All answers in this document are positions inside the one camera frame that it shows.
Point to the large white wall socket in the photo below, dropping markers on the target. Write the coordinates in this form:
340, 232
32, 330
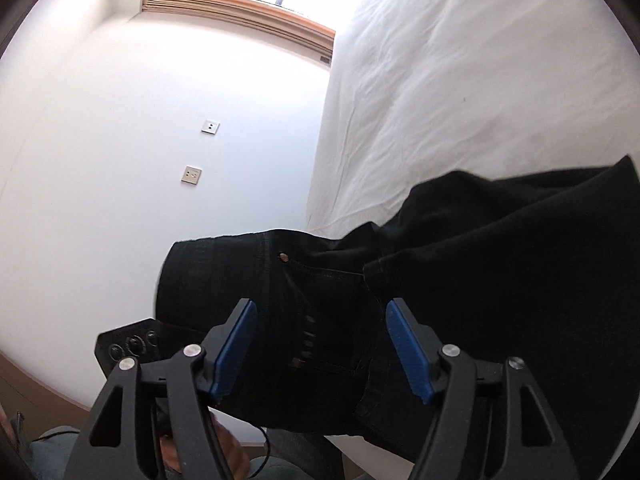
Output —
191, 175

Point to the person's blue jeans leg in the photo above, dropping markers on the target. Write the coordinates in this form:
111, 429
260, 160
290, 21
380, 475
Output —
50, 452

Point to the bed with white sheet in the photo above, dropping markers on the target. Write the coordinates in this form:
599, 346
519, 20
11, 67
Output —
450, 85

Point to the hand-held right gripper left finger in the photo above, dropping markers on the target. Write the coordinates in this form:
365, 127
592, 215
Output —
235, 350

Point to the black denim pants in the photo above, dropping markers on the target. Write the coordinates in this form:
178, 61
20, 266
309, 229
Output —
500, 285

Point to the person's left hand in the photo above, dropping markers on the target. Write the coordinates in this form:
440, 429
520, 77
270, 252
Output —
230, 447

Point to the beige curtain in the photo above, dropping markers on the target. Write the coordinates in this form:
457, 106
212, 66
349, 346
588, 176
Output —
240, 12

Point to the small white wall socket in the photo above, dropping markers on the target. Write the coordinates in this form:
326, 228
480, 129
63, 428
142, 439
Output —
210, 126

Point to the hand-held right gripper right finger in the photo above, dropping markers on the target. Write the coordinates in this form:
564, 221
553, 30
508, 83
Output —
407, 350

